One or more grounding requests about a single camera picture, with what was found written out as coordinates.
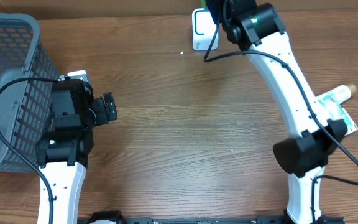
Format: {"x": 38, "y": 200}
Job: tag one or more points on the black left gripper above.
{"x": 105, "y": 109}

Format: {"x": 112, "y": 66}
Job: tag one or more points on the teal tissue packet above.
{"x": 334, "y": 107}

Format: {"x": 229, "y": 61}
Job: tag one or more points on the white tube with gold cap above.
{"x": 338, "y": 95}

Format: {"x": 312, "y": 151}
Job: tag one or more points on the white Hansaplast plaster box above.
{"x": 351, "y": 126}

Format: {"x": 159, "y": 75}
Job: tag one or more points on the colourful Haribo candy bag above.
{"x": 204, "y": 5}

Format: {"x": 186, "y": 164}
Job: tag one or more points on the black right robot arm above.
{"x": 313, "y": 136}

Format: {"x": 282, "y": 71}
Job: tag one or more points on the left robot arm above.
{"x": 63, "y": 151}

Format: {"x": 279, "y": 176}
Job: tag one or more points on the white barcode scanner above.
{"x": 203, "y": 28}

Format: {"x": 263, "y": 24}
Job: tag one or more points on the grey plastic shopping basket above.
{"x": 24, "y": 106}

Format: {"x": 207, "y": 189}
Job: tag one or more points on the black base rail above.
{"x": 118, "y": 217}

